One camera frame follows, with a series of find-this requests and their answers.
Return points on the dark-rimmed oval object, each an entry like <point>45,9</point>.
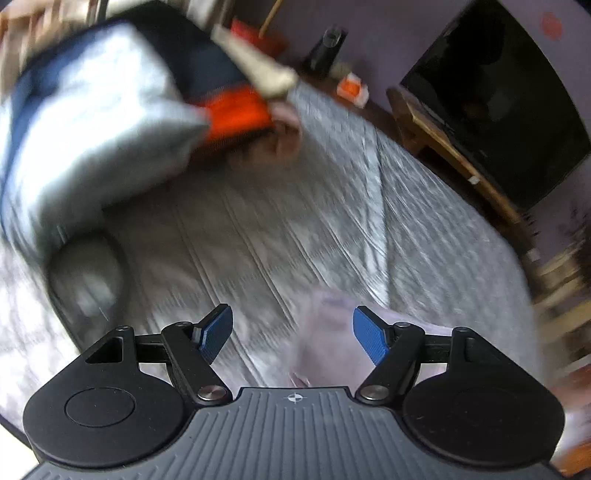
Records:
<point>87,281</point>

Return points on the black television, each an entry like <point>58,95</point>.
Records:
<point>498,92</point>

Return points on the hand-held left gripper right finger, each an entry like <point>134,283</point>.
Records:
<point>369,334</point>

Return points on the silver and navy pillow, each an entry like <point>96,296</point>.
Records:
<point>101,129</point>

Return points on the light wooden furniture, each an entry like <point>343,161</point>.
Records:
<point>561,304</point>

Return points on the peach cloth garment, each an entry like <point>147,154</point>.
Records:
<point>286,134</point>

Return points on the wooden bed frame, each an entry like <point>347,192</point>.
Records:
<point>41,16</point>

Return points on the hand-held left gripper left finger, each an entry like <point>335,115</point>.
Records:
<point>217,330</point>

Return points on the red wall sticker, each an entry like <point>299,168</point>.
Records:
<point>552,24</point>

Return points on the orange plant pot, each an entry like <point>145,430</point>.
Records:
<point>249,34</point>

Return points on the white cloth garment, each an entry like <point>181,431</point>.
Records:
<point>323,341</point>

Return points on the orange and white packet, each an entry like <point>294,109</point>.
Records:
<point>353,90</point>

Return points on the black cylindrical bottle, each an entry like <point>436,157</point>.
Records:
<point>325,50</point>

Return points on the wooden television stand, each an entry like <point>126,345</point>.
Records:
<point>443,134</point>

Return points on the grey quilted bed cover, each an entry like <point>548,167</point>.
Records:
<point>258,230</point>

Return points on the orange and navy jacket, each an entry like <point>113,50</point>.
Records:
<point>235,113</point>

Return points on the cream cloth garment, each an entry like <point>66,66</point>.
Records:
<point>263,69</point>

